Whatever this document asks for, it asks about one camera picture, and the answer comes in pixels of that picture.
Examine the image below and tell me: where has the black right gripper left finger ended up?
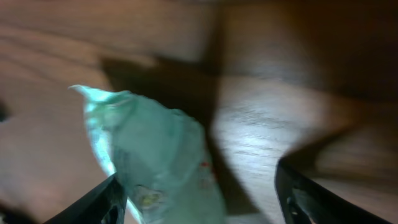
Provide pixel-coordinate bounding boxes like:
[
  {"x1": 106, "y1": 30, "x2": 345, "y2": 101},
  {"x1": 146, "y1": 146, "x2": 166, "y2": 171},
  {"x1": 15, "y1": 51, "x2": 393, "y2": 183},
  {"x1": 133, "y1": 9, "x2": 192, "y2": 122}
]
[{"x1": 44, "y1": 175, "x2": 127, "y2": 224}]

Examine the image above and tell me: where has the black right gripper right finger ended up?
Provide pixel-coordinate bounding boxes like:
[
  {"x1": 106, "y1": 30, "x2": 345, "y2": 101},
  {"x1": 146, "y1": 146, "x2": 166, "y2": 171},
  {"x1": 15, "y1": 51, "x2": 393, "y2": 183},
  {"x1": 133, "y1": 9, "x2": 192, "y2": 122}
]
[{"x1": 275, "y1": 158, "x2": 390, "y2": 224}]

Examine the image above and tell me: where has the light teal snack packet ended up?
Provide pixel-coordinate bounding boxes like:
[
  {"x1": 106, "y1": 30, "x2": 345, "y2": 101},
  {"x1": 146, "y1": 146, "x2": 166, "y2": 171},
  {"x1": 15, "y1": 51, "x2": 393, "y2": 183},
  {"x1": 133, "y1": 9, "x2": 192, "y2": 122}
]
[{"x1": 74, "y1": 85, "x2": 226, "y2": 224}]

